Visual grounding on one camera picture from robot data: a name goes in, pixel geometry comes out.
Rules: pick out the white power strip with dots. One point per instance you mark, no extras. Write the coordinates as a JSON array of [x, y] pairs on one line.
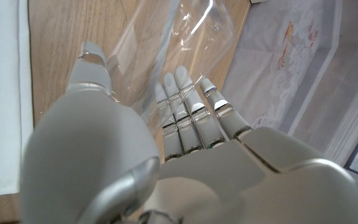
[[257, 1]]

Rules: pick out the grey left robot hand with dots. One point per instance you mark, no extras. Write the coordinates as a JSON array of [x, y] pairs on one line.
[[228, 186]]

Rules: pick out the folded white cloth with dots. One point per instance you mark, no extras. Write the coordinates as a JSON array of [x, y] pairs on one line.
[[2, 93]]

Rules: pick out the printed window backdrop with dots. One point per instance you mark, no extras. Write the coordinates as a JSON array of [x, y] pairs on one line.
[[306, 68]]

